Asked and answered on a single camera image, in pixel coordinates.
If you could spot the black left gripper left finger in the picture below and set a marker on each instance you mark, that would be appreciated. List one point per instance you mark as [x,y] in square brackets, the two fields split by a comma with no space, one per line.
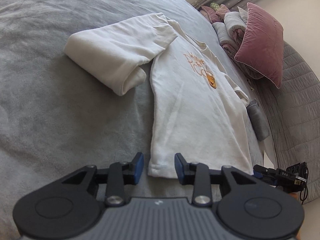
[118,175]

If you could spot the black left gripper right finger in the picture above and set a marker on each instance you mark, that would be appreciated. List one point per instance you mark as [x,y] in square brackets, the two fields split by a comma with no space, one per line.
[199,176]

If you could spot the white Pooh sweatshirt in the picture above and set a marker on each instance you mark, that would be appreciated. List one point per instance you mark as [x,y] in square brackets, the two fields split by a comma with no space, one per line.
[200,111]

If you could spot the folded grey garment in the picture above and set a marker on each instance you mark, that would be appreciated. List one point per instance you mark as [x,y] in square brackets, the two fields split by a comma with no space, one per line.
[258,120]

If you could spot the grey quilted headboard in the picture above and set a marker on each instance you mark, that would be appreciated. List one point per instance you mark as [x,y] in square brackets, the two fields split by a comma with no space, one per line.
[292,112]

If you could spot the grey bed sheet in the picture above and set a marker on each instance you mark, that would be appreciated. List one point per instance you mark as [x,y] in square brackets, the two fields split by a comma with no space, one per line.
[57,118]

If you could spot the pink velvet pillow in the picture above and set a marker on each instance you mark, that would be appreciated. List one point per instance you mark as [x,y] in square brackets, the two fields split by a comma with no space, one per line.
[262,47]

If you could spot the folded grey pink quilt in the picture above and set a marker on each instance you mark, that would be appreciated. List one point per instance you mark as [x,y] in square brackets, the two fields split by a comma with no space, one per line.
[230,27]

